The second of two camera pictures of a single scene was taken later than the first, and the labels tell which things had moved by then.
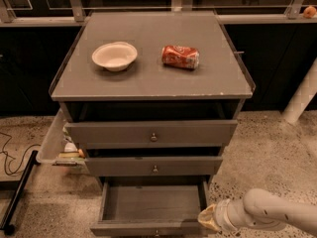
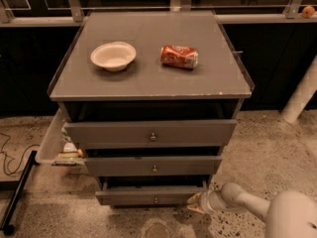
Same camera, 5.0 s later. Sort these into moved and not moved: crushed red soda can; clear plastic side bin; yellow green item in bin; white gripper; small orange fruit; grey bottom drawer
Moved: grey bottom drawer; white gripper
Not moved: crushed red soda can; clear plastic side bin; small orange fruit; yellow green item in bin
